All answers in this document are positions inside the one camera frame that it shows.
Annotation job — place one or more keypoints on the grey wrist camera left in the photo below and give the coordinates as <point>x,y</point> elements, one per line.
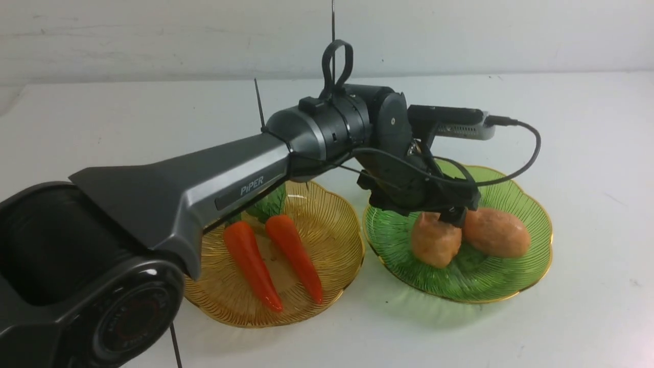
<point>428,122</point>

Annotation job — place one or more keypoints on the green ribbed plastic plate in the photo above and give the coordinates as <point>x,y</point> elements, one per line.
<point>471,277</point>

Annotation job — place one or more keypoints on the amber ribbed plastic plate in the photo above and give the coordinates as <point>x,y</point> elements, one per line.
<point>330,232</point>

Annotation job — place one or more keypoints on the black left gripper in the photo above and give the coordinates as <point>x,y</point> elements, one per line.
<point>401,178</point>

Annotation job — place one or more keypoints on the dark grey robot arm left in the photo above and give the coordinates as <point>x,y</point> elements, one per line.
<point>92,268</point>

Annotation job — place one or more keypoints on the toy carrot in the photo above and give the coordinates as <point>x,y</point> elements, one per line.
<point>241,243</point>
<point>282,230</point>

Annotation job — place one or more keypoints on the toy potato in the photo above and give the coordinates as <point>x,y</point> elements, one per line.
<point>434,242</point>
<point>496,233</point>

